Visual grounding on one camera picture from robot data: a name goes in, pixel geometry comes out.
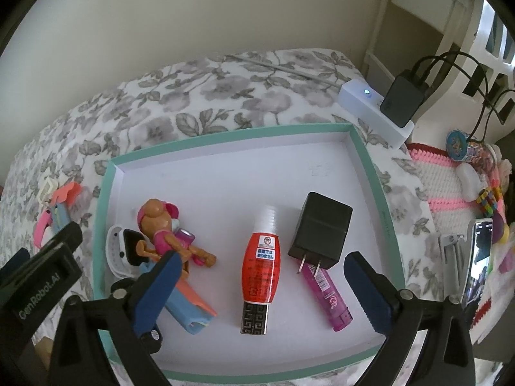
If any pink plastic band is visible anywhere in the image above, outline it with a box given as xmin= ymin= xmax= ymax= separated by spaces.
xmin=33 ymin=209 xmax=52 ymax=249

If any coral toy gun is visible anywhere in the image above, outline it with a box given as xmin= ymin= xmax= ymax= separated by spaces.
xmin=50 ymin=181 xmax=82 ymax=207

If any white smartwatch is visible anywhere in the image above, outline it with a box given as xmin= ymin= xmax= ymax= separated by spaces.
xmin=106 ymin=226 xmax=149 ymax=279

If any magenta lighter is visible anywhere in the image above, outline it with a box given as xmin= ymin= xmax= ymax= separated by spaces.
xmin=301 ymin=264 xmax=353 ymax=332

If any black wall charger plug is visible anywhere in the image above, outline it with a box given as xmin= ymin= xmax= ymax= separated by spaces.
xmin=288 ymin=192 xmax=353 ymax=274

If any brown pink puppy toy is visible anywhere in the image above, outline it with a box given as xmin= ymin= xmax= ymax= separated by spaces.
xmin=135 ymin=199 xmax=217 ymax=280

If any red glue bottle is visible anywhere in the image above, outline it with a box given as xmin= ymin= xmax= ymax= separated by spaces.
xmin=241 ymin=206 xmax=281 ymax=305

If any blue toy gun green slider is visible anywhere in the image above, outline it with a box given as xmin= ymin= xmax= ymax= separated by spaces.
xmin=46 ymin=203 xmax=71 ymax=233

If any black toy car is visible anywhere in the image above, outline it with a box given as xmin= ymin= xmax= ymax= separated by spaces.
xmin=140 ymin=326 xmax=163 ymax=354

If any grey floral blanket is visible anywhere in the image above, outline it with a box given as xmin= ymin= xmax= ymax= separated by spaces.
xmin=0 ymin=49 xmax=448 ymax=386

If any white rectangular clip part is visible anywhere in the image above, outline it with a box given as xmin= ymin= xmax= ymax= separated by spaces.
xmin=38 ymin=177 xmax=59 ymax=204

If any grey phone stand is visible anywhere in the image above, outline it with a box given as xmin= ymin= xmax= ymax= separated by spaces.
xmin=438 ymin=234 xmax=467 ymax=300

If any pink white crochet mat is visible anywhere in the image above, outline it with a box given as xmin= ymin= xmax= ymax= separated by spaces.
xmin=407 ymin=143 xmax=514 ymax=343

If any smartphone on stand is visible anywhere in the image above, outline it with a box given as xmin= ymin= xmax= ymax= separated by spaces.
xmin=462 ymin=218 xmax=493 ymax=306

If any teal shallow cardboard tray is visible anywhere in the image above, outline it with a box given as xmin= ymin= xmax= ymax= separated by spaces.
xmin=92 ymin=124 xmax=404 ymax=384

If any white small case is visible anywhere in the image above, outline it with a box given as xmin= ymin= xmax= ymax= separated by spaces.
xmin=456 ymin=163 xmax=488 ymax=202

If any colourful small toys pile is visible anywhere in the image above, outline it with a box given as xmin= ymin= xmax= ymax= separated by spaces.
xmin=474 ymin=160 xmax=515 ymax=274

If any glitter candy tube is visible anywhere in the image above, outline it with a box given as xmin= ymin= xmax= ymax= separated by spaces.
xmin=445 ymin=130 xmax=498 ymax=172

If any white power strip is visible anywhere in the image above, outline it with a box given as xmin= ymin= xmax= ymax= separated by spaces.
xmin=338 ymin=78 xmax=415 ymax=149

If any black power adapter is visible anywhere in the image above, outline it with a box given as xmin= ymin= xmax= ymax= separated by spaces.
xmin=380 ymin=70 xmax=429 ymax=128

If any black cable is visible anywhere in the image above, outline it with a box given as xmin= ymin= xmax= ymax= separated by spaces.
xmin=409 ymin=51 xmax=515 ymax=141

